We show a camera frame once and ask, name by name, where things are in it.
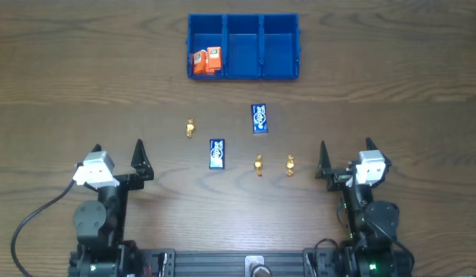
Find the blue tray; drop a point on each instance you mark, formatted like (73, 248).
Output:
(243, 57)

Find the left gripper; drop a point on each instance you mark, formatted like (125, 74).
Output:
(129, 181)

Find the gold candy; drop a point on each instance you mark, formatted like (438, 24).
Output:
(190, 127)
(290, 164)
(258, 164)

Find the mounting rail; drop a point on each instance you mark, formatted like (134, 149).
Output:
(215, 263)

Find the orange candy box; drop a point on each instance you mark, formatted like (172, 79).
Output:
(214, 57)
(199, 63)

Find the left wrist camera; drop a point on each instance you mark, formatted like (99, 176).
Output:
(95, 169)

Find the blue candy pack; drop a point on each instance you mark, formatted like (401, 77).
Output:
(259, 118)
(217, 154)

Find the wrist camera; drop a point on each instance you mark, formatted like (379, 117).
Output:
(371, 167)
(95, 169)

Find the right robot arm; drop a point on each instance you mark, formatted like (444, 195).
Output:
(371, 227)

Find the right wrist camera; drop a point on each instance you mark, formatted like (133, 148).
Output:
(371, 167)

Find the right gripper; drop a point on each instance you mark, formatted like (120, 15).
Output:
(338, 179)

